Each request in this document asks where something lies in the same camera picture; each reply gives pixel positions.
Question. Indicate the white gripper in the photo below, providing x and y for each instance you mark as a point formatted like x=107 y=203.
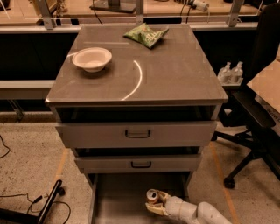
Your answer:
x=174 y=206

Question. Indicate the orange soda can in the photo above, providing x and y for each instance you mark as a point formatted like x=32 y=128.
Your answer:
x=152 y=196

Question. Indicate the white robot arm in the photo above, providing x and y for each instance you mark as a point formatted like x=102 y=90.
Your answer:
x=203 y=213

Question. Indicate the grey middle drawer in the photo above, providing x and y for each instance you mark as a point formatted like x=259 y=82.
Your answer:
x=126 y=164

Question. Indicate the open grey bottom drawer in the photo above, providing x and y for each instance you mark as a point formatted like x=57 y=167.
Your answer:
x=119 y=198

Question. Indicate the grey top drawer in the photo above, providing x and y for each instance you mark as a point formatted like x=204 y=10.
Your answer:
x=135 y=134

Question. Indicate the grey drawer cabinet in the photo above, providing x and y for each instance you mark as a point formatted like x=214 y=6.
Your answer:
x=172 y=82

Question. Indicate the black office chair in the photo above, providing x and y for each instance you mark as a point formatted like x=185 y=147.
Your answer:
x=242 y=109

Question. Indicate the clear sanitizer bottle right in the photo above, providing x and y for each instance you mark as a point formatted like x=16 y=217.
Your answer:
x=236 y=73

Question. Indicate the white bowl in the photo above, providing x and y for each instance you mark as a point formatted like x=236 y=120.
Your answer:
x=92 y=59

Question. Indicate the green chip bag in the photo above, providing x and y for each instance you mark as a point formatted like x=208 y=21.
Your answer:
x=144 y=35

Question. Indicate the white power adapter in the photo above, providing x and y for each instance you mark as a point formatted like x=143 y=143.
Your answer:
x=200 y=5

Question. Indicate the black monitor base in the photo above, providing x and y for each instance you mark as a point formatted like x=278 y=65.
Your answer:
x=123 y=6

